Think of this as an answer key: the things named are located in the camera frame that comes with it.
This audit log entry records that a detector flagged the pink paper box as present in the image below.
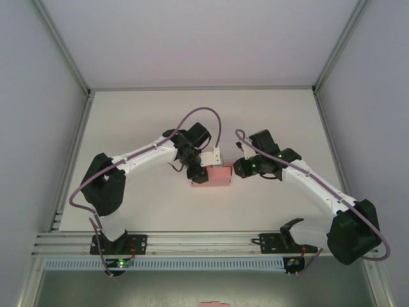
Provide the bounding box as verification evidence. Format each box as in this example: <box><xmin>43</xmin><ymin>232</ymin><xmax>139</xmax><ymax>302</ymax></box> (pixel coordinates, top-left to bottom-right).
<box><xmin>190</xmin><ymin>162</ymin><xmax>233</xmax><ymax>189</ymax></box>

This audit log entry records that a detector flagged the grey metal sheet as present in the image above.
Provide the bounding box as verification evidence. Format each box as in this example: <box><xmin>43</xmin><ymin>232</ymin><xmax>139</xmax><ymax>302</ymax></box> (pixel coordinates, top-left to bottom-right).
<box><xmin>31</xmin><ymin>270</ymin><xmax>380</xmax><ymax>307</ymax></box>

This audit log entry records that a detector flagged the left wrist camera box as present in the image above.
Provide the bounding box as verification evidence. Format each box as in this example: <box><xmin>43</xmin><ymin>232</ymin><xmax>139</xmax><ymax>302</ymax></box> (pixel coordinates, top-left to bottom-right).
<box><xmin>199</xmin><ymin>145</ymin><xmax>224</xmax><ymax>169</ymax></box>

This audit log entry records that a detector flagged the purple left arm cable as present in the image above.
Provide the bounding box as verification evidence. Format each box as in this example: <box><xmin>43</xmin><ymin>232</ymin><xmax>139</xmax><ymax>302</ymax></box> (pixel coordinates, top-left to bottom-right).
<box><xmin>68</xmin><ymin>107</ymin><xmax>224</xmax><ymax>279</ymax></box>

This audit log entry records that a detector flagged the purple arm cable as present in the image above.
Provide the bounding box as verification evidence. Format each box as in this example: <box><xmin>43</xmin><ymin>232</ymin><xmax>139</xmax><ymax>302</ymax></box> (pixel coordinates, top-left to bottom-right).
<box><xmin>235</xmin><ymin>129</ymin><xmax>391</xmax><ymax>278</ymax></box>
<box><xmin>68</xmin><ymin>107</ymin><xmax>224</xmax><ymax>279</ymax></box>

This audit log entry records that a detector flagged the aluminium table side rail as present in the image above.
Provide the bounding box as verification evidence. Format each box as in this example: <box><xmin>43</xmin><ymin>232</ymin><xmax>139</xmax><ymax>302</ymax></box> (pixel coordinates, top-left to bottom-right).
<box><xmin>47</xmin><ymin>92</ymin><xmax>94</xmax><ymax>233</ymax></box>
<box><xmin>314</xmin><ymin>91</ymin><xmax>357</xmax><ymax>204</ymax></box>

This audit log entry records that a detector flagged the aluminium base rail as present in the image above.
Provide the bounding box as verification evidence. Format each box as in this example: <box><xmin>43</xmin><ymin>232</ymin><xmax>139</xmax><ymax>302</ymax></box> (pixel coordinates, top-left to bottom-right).
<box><xmin>31</xmin><ymin>232</ymin><xmax>330</xmax><ymax>258</ymax></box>

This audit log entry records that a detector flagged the white slotted cable duct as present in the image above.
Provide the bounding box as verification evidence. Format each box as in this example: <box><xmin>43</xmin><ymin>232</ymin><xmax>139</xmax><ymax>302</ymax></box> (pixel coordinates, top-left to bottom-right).
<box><xmin>44</xmin><ymin>258</ymin><xmax>285</xmax><ymax>271</ymax></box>

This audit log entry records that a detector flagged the aluminium frame post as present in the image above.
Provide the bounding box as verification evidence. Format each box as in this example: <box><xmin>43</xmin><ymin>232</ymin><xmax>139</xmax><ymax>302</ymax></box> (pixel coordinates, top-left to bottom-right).
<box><xmin>364</xmin><ymin>260</ymin><xmax>399</xmax><ymax>307</ymax></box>
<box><xmin>33</xmin><ymin>0</ymin><xmax>94</xmax><ymax>97</ymax></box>
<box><xmin>312</xmin><ymin>0</ymin><xmax>371</xmax><ymax>96</ymax></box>
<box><xmin>17</xmin><ymin>255</ymin><xmax>44</xmax><ymax>307</ymax></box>

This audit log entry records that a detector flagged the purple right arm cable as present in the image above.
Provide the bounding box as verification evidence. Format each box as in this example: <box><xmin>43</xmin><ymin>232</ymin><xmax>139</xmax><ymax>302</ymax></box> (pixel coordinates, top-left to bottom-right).
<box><xmin>235</xmin><ymin>129</ymin><xmax>391</xmax><ymax>278</ymax></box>

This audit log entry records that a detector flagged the aluminium lower frame post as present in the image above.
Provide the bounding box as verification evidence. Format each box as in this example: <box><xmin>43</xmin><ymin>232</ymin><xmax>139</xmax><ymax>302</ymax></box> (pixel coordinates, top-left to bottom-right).
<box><xmin>364</xmin><ymin>260</ymin><xmax>399</xmax><ymax>307</ymax></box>
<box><xmin>17</xmin><ymin>255</ymin><xmax>44</xmax><ymax>307</ymax></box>

